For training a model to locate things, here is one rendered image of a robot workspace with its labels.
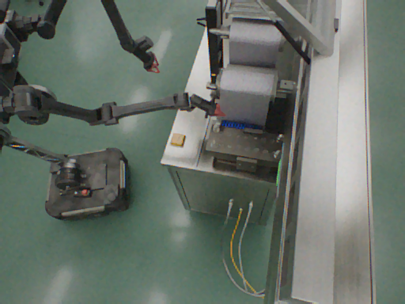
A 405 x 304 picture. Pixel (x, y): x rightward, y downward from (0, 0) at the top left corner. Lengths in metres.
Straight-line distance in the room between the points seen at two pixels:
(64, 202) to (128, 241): 0.58
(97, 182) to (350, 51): 1.92
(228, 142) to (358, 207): 0.73
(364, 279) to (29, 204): 2.62
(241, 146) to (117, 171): 1.27
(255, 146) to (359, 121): 0.53
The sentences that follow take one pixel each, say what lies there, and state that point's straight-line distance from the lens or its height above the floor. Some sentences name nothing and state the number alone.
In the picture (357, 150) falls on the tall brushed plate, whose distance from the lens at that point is 1.09.
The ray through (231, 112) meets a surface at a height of 1.11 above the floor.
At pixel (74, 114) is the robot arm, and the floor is 1.29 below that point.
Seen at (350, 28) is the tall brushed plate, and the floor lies 1.44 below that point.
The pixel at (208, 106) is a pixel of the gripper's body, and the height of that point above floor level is 1.15.
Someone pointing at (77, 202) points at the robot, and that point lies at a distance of 2.49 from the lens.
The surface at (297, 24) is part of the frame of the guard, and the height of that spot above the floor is 1.75.
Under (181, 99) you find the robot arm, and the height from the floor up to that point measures 1.22.
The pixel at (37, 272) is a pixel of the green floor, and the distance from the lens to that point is 2.76.
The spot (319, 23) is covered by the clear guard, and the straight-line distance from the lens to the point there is 1.06.
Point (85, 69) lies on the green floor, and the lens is 3.68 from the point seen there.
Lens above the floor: 2.32
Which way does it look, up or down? 60 degrees down
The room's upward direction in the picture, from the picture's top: 10 degrees counter-clockwise
